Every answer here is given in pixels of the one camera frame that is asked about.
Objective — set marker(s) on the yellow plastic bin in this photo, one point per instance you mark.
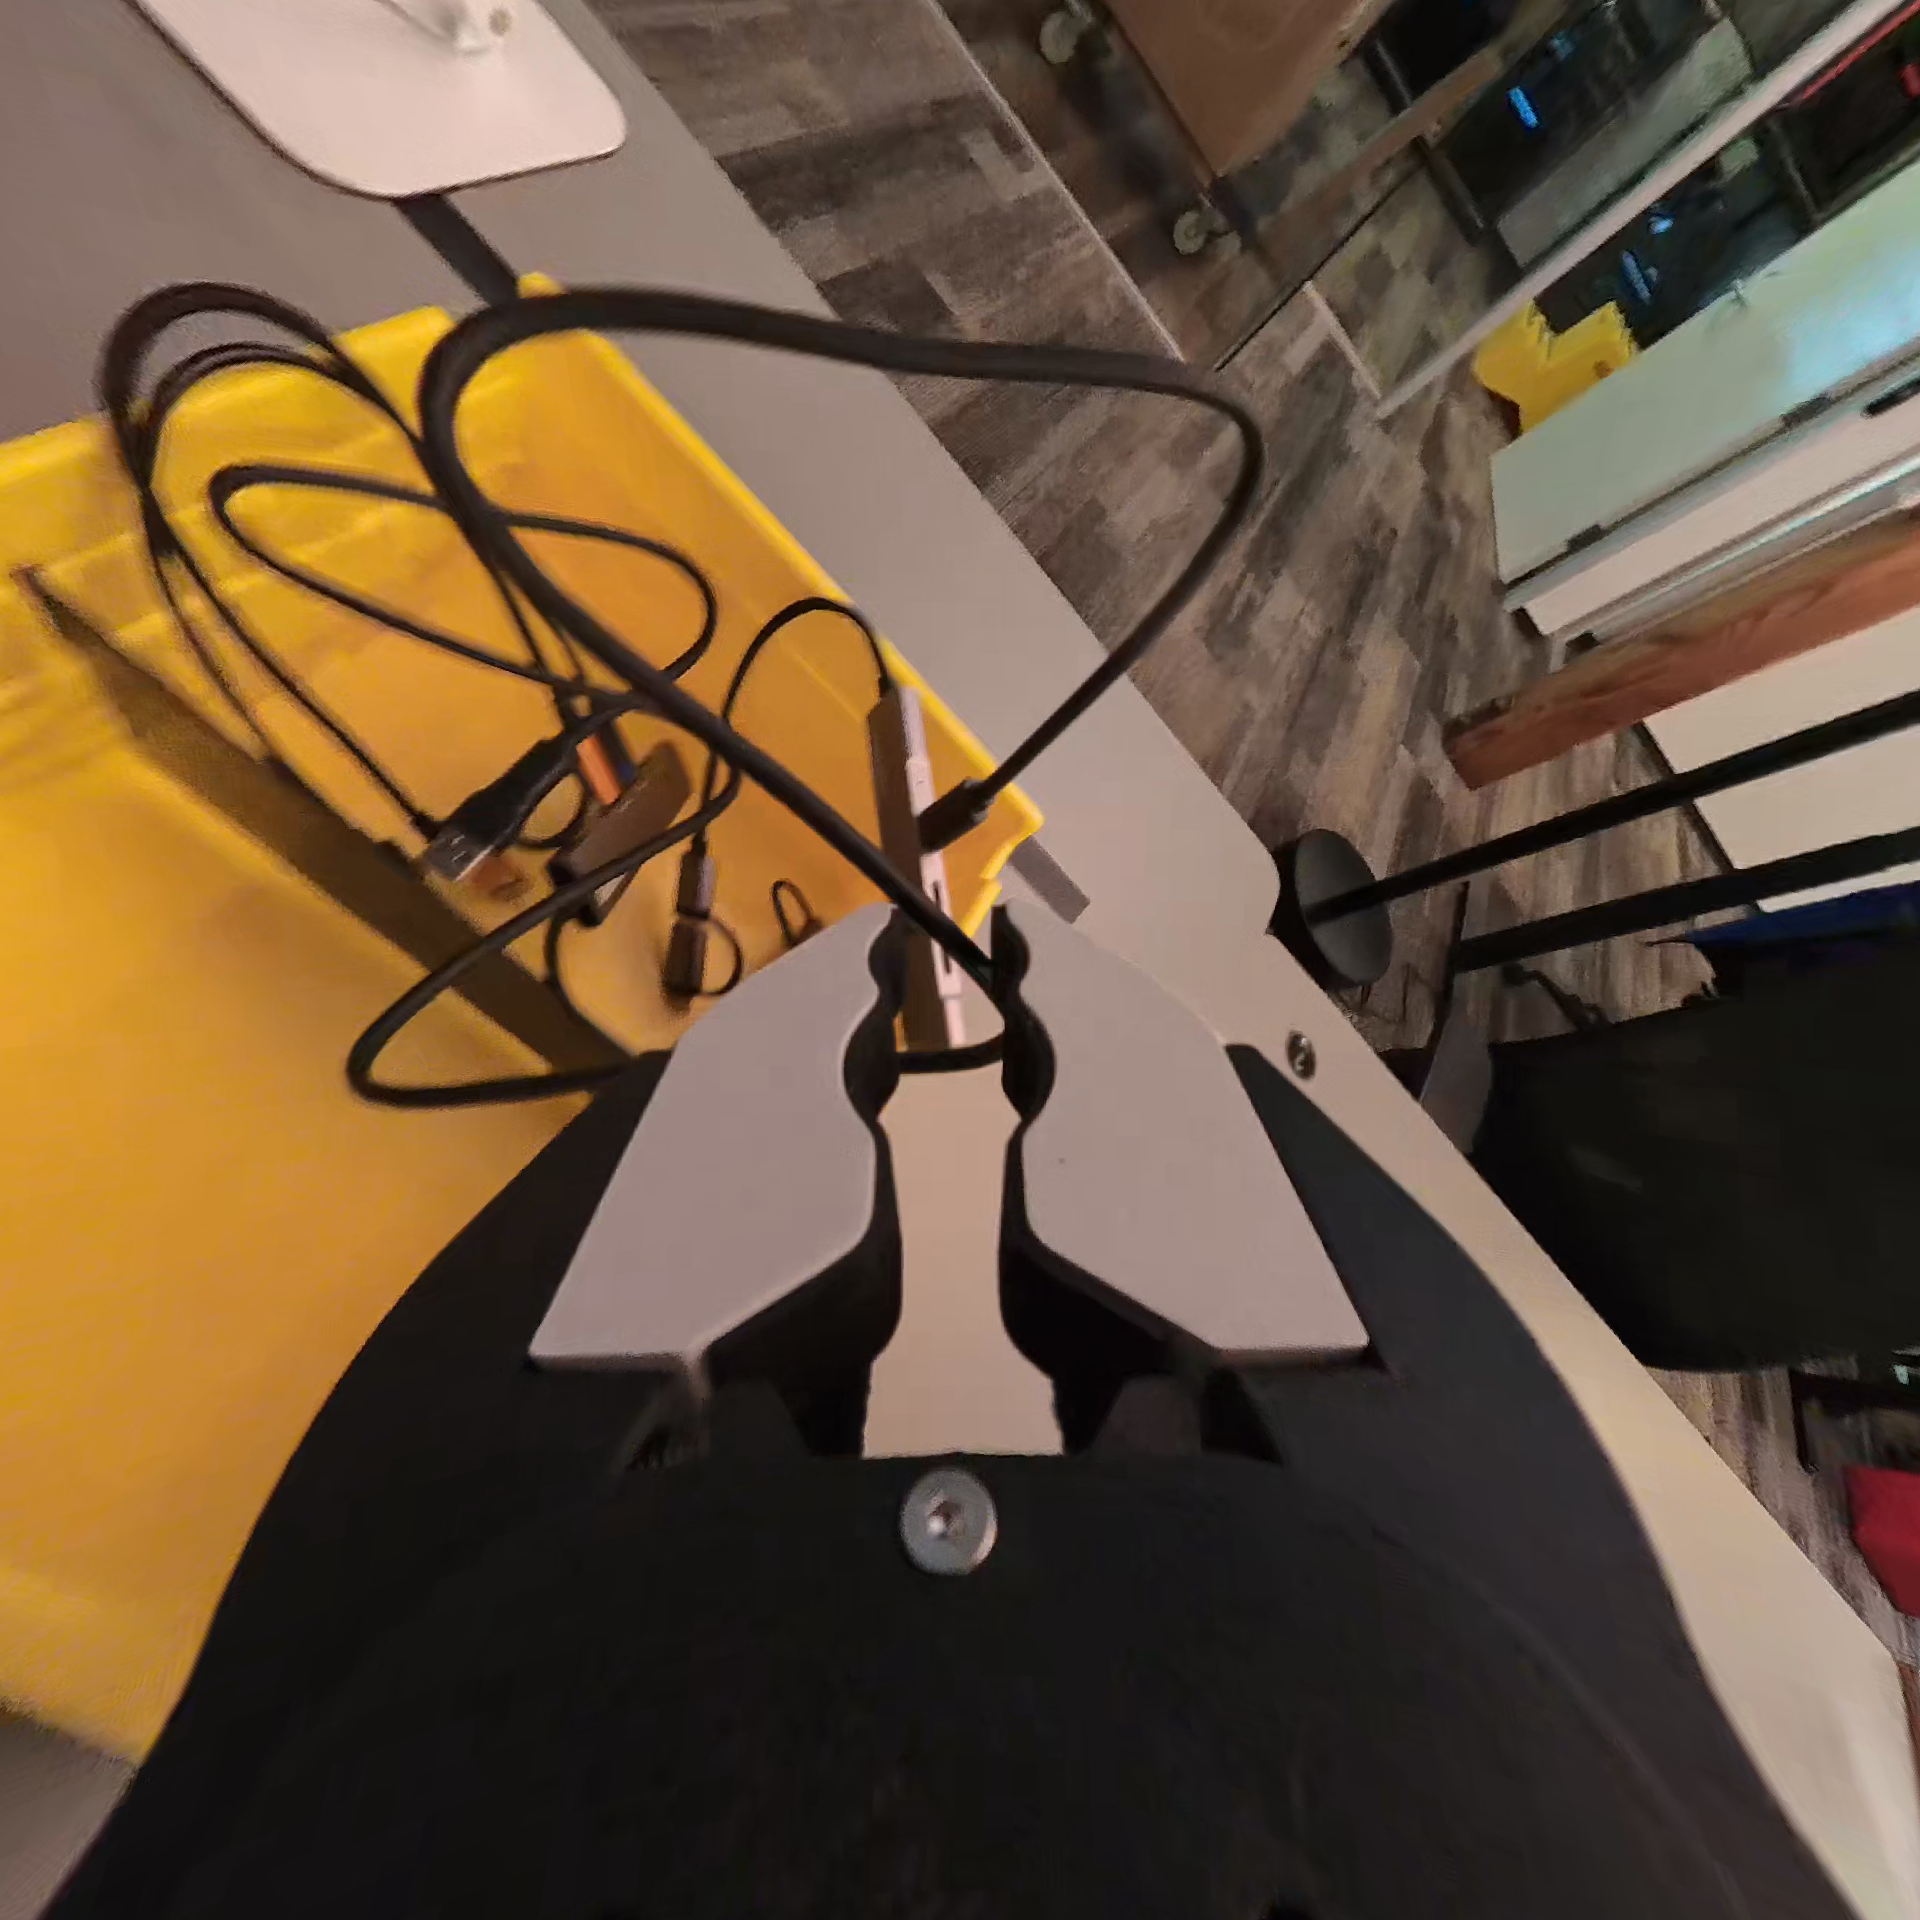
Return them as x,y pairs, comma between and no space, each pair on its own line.
181,1200

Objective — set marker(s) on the black stand pole with base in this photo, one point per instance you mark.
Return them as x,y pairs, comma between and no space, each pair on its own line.
1336,909

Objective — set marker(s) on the wooden post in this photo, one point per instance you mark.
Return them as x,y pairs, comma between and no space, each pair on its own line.
1682,661

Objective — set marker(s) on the slanted black pole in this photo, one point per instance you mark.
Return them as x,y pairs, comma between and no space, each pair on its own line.
1682,897

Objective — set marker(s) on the dark grey usb hub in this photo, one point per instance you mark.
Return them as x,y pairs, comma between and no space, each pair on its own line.
622,827

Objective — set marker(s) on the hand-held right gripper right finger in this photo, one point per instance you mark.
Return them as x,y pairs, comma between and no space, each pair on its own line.
1172,1185

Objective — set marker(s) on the tall cardboard box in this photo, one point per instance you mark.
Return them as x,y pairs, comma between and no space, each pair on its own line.
1245,76

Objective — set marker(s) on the yellow floor sign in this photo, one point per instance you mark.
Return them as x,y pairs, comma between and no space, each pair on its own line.
1552,368

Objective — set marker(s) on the white divider foot plate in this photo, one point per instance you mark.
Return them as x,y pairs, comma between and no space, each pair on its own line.
406,105

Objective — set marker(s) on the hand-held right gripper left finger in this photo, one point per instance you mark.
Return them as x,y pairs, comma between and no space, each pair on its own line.
720,1185

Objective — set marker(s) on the dark chair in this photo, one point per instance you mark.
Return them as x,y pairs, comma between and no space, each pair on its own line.
1724,1172

